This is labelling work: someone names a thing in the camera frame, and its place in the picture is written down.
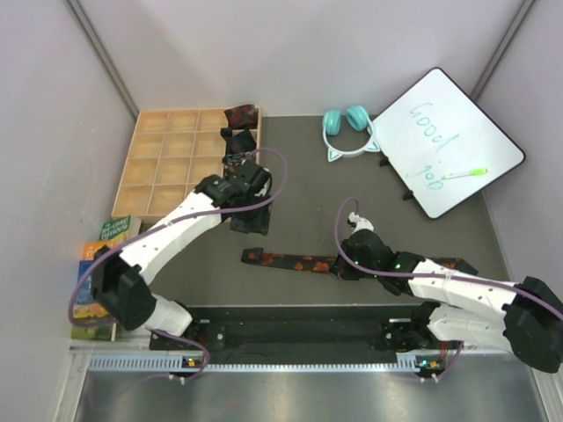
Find black orange floral tie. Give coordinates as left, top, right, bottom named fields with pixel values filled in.
left=241, top=248, right=479, bottom=282

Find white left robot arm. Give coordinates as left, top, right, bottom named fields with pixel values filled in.
left=91, top=161, right=272, bottom=349

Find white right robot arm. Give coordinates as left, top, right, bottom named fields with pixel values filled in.
left=334, top=213, right=562, bottom=374

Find multicolour paisley rolled tie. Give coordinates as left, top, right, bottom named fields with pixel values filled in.
left=222, top=151, right=256, bottom=177

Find dark blue rolled tie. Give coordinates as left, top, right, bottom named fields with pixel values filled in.
left=220, top=127, right=257, bottom=156

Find dark red rolled tie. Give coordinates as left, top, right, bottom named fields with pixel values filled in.
left=224, top=104, right=259, bottom=130

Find wooden compartment tray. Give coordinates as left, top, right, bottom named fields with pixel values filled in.
left=110, top=106, right=263, bottom=223

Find green paperback book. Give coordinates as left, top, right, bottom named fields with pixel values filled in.
left=99, top=215, right=142, bottom=242

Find white dry erase board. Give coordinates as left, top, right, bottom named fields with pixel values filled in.
left=374, top=68, right=526, bottom=219

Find teal cat ear headphones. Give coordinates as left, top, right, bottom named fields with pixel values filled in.
left=322, top=105, right=381, bottom=163

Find green marker pen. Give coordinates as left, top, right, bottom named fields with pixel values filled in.
left=442, top=168, right=488, bottom=180

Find orange paperback book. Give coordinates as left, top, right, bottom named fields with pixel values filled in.
left=82, top=240, right=113, bottom=261

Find blue Animal Farm book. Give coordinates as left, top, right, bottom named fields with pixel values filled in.
left=70, top=276, right=117, bottom=342

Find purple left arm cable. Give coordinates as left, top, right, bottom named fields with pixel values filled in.
left=69, top=148, right=289, bottom=379

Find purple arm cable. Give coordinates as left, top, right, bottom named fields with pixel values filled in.
left=335, top=197, right=563, bottom=322
left=69, top=148, right=289, bottom=379

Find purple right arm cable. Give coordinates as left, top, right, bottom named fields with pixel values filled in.
left=335, top=197, right=563, bottom=322

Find slotted cable duct rail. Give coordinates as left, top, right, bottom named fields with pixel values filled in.
left=88, top=353, right=445, bottom=374

